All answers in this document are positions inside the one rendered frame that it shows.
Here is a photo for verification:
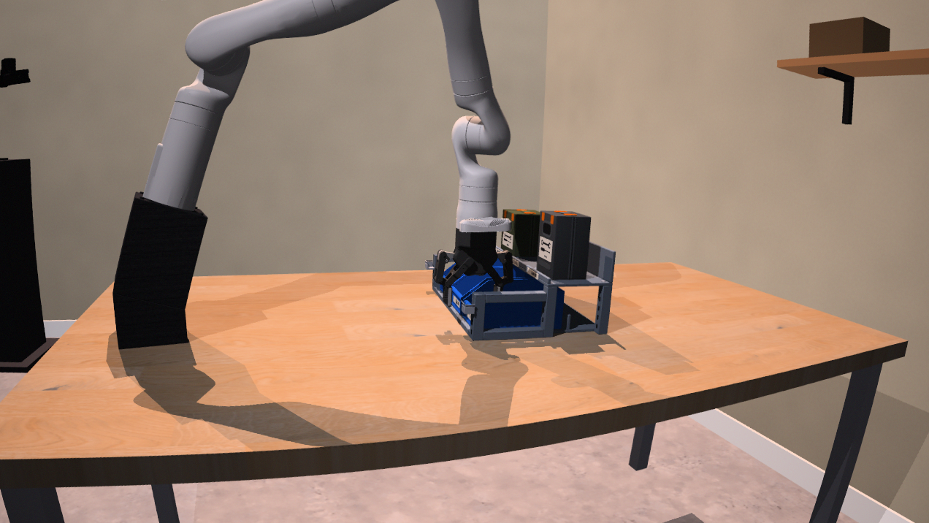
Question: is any blue bin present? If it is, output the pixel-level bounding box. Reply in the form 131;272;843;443
474;279;565;329
452;267;534;315
440;258;503;292

